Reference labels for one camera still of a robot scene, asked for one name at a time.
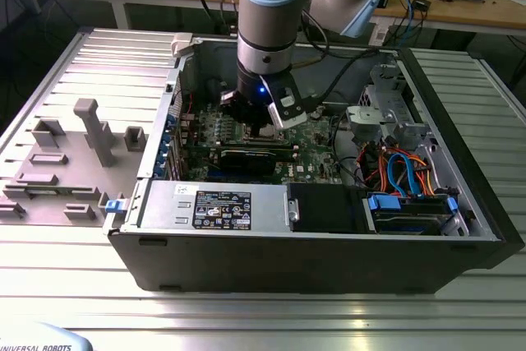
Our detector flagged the black RAM slot bank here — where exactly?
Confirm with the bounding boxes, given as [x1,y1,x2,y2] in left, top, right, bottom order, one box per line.
[196,139,299,154]

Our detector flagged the CPU socket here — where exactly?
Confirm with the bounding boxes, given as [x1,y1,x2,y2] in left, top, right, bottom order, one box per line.
[241,120,289,143]

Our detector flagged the black graphics card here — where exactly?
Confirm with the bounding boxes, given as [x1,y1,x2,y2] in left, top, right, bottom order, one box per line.
[219,147,277,175]

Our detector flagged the green motherboard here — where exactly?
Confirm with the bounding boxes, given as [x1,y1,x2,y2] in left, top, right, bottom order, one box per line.
[182,99,344,183]

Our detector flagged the silver metal drive cage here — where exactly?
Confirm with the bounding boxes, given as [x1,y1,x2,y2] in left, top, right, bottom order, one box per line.
[344,63,436,150]

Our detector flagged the black drive bay box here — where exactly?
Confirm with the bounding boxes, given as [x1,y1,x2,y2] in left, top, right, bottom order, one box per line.
[287,182,369,233]

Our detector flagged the silver power supply unit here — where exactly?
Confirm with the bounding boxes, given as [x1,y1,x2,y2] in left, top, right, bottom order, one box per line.
[137,180,291,233]

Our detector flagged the white power adapter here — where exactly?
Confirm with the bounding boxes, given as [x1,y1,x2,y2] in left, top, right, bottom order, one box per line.
[368,17,390,48]

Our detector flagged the black PC case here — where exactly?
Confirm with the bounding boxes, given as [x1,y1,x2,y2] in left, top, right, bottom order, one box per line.
[107,34,526,295]

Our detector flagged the blue plastic latch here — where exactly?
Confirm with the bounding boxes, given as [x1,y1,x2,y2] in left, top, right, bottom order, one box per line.
[104,198,127,215]

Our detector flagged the hard disk in blue carrier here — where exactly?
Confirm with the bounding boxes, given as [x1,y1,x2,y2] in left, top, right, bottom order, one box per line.
[367,193,459,235]

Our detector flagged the grey parts rack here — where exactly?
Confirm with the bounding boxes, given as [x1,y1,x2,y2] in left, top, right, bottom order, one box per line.
[0,98,149,229]

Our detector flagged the green RAM stick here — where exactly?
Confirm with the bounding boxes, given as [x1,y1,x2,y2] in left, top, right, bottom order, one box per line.
[24,188,73,196]

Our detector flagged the pale blue teach pendant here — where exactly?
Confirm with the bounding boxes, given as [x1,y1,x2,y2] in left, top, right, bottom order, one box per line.
[0,321,95,351]

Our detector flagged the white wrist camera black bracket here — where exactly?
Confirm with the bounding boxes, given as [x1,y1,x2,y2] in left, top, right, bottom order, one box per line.
[259,73,308,131]

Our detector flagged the grey case release handle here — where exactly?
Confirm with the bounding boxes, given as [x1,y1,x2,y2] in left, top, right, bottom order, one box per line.
[169,32,195,58]

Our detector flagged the black camera cable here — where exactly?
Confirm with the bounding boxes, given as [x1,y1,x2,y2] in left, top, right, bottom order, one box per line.
[306,47,381,108]

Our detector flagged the red wire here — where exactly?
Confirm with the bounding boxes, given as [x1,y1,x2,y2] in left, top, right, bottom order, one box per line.
[356,143,379,179]

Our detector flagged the orange wire bundle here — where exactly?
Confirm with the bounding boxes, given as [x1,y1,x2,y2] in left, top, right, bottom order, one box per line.
[377,147,435,196]

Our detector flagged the blue data wire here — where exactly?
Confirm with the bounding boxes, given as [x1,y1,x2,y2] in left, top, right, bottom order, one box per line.
[388,152,424,198]

